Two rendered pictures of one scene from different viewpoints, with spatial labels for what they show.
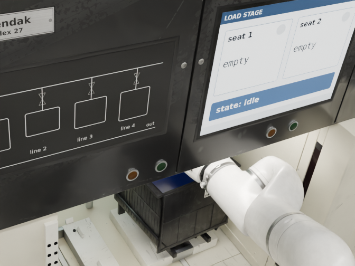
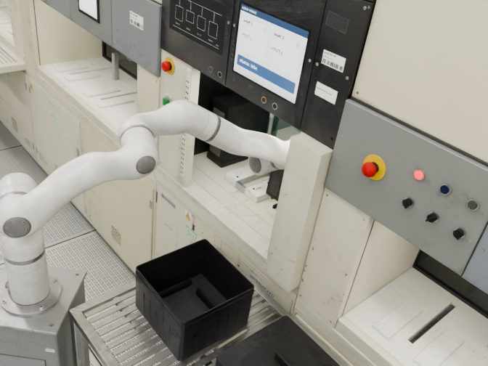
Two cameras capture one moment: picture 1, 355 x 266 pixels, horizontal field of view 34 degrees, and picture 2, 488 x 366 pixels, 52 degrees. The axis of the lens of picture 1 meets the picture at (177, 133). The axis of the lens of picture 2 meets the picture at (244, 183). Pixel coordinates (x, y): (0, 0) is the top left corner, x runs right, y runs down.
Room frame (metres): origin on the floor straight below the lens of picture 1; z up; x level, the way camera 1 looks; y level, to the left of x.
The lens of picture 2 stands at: (0.57, -1.58, 2.05)
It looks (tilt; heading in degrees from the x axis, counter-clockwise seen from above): 33 degrees down; 81
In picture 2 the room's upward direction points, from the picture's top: 9 degrees clockwise
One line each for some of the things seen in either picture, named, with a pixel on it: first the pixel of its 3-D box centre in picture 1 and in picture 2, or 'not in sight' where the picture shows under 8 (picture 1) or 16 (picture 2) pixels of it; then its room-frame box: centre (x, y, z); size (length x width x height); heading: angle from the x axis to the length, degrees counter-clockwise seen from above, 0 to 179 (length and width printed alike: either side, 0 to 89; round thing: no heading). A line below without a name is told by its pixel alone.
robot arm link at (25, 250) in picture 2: not in sight; (19, 215); (0.10, -0.34, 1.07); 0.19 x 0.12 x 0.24; 106
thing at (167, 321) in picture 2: not in sight; (193, 295); (0.64, -0.43, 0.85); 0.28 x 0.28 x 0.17; 35
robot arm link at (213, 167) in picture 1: (218, 176); not in sight; (0.93, -0.10, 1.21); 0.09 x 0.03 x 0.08; 126
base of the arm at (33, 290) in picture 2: not in sight; (27, 273); (0.11, -0.37, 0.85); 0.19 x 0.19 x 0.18
